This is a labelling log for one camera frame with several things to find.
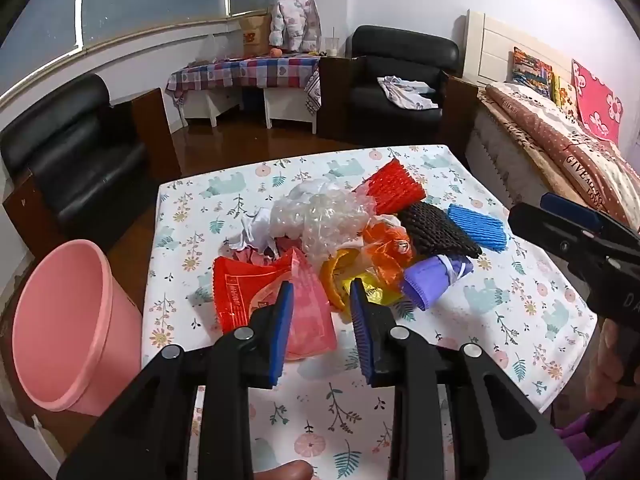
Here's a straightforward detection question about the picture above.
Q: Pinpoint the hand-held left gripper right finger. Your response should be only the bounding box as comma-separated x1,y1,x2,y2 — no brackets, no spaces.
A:
348,277,586,480

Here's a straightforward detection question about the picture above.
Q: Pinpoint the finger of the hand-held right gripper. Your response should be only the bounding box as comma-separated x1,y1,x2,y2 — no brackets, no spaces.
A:
540,192,608,233
507,202,601,266

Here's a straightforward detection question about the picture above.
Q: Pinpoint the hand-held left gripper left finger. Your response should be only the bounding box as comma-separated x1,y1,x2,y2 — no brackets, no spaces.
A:
56,280,296,480

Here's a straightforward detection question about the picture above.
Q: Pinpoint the pink plastic bag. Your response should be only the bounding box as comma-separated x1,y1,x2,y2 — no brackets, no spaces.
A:
285,250,338,361

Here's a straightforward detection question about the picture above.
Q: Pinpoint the yellow plastic wrapper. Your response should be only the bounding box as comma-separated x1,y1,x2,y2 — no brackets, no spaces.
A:
345,270,403,308

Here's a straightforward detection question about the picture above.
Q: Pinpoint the orange yellow wrapper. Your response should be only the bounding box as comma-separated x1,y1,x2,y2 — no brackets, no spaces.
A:
320,249,352,318

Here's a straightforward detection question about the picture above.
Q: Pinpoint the red snack packet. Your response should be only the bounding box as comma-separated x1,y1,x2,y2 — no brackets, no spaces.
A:
212,252,296,336

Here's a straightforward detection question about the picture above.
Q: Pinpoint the blue foam net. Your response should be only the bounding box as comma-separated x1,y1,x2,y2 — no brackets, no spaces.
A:
446,203,508,251

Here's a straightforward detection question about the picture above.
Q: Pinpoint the orange plastic bag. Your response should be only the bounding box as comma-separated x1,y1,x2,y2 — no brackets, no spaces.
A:
362,222,417,293

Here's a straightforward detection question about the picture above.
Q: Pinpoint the purple face mask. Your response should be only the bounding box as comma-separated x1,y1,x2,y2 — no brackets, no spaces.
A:
400,254,473,312

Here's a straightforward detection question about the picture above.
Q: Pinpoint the white paper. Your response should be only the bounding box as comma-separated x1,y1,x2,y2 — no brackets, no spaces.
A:
222,207,281,261

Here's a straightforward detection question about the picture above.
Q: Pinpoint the black foam net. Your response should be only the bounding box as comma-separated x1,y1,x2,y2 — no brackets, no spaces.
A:
397,202,483,261

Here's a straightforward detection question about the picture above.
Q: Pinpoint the clear bubble wrap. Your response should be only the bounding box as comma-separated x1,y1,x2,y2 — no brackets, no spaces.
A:
270,192,378,266

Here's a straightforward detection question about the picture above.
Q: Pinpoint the white plastic bag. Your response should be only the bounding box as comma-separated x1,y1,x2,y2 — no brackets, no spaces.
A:
285,178,351,211

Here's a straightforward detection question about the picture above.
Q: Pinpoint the red foam net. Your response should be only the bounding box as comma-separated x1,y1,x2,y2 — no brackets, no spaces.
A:
352,157,427,217

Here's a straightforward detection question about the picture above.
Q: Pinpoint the pink plastic bucket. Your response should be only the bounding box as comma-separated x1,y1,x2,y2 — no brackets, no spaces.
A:
11,239,146,418

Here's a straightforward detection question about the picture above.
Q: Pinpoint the person's right hand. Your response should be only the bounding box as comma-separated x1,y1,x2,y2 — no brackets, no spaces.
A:
586,319,640,401

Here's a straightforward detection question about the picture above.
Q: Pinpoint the person's left hand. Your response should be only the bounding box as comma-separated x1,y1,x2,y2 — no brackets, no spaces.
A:
252,459,315,480

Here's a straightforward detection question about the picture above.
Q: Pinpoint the bed with patterned blanket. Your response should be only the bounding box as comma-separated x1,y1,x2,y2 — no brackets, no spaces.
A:
477,82,640,226

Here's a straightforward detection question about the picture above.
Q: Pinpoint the white mattress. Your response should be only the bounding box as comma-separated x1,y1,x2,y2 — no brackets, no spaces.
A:
465,105,551,211

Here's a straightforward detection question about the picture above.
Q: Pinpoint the pink floral pillow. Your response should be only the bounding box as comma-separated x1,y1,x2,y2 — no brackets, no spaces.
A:
571,59,626,140

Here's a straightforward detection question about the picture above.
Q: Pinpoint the yellow floral pillow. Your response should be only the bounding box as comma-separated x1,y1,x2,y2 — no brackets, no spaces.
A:
552,74,578,111

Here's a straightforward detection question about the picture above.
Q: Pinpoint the colourful patterned pillow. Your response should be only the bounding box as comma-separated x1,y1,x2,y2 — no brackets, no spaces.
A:
512,46,555,92

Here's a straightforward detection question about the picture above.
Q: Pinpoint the cream bed headboard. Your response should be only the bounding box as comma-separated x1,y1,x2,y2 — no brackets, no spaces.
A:
462,9,576,96

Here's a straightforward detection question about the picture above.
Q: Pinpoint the white printed cloth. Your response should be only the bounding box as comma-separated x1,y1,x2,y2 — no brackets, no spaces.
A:
376,76,440,111

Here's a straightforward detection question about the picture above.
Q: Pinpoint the white desk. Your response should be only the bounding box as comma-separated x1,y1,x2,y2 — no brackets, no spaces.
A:
179,87,318,135

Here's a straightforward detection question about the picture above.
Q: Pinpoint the table with checkered cloth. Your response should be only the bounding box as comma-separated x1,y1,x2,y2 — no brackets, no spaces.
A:
166,55,321,116

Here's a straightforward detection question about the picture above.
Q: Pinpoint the clear plastic bag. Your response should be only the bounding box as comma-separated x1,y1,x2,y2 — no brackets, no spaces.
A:
202,34,236,61

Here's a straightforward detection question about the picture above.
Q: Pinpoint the brown paper bag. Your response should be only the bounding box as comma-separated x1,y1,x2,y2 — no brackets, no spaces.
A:
239,14,273,57

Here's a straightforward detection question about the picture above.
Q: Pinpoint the pale printed puffer jacket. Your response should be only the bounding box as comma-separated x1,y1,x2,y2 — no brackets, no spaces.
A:
268,0,322,53

